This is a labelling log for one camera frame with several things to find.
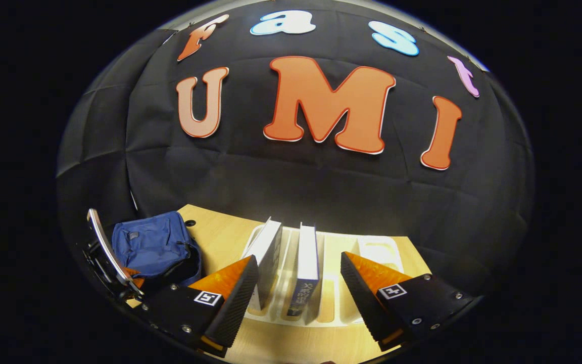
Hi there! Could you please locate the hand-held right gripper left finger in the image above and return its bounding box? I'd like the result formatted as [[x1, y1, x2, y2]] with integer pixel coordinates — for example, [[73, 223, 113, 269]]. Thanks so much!
[[132, 254, 260, 358]]

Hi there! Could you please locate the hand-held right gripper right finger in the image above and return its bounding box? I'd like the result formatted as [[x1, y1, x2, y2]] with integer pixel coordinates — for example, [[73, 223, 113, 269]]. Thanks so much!
[[341, 251, 483, 352]]

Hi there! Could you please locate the white bookshelf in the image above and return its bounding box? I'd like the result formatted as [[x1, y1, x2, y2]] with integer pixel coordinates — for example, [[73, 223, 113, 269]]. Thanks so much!
[[240, 225, 405, 328]]

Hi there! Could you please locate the blue schoolbag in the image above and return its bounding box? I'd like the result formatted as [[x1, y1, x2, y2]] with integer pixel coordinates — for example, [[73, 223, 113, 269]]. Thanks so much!
[[112, 211, 203, 290]]

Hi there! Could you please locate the white book with portrait cover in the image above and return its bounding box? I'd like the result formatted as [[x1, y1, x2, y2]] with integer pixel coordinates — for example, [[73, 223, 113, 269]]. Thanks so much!
[[240, 217, 283, 311]]

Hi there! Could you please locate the white book with dark cover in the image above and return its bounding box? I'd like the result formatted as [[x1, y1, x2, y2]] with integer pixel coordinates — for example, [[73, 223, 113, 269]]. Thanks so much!
[[286, 222, 321, 318]]

